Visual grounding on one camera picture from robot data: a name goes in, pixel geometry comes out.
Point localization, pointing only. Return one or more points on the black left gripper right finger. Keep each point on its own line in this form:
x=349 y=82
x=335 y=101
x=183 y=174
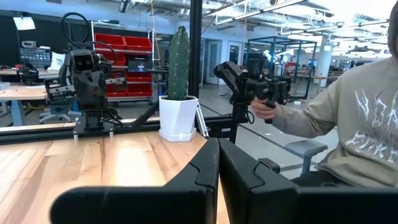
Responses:
x=264 y=199

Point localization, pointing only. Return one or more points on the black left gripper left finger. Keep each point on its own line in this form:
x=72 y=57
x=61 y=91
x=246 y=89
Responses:
x=192 y=199

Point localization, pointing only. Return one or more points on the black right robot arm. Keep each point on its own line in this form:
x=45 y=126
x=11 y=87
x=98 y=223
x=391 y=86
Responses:
x=93 y=116

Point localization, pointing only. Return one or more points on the small wooden table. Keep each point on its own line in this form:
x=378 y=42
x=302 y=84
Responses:
x=46 y=74

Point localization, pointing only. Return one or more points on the small black background robot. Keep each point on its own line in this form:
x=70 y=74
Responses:
x=29 y=74

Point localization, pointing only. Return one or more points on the grey parts organizer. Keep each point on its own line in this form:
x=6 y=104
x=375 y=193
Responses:
x=35 y=56

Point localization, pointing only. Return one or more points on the tall rack with red bins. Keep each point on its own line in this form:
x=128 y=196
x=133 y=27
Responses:
x=136 y=43

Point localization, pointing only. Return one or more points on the silver aluminium extrusion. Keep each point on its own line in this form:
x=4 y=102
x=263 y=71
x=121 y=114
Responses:
x=202 y=121

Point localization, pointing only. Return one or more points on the white plant pot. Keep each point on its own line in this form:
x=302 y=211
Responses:
x=177 y=118

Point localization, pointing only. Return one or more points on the person's hand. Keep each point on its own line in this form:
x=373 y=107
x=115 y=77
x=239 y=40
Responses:
x=261 y=109

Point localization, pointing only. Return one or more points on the white paper sign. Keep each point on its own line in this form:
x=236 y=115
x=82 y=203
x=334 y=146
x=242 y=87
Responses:
x=24 y=23

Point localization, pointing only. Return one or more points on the person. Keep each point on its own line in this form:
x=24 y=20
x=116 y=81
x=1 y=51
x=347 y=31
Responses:
x=357 y=118

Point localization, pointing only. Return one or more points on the long ceiling light strip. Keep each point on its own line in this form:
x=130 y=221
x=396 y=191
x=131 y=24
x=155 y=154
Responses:
x=258 y=12

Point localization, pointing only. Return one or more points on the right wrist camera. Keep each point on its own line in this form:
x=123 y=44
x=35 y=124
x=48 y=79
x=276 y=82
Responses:
x=82 y=62

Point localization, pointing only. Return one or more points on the black aluminium rig frame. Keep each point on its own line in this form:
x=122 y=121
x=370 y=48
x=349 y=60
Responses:
x=195 y=46

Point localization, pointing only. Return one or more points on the blue metal cage frame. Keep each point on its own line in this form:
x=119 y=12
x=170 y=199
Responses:
x=272 y=46

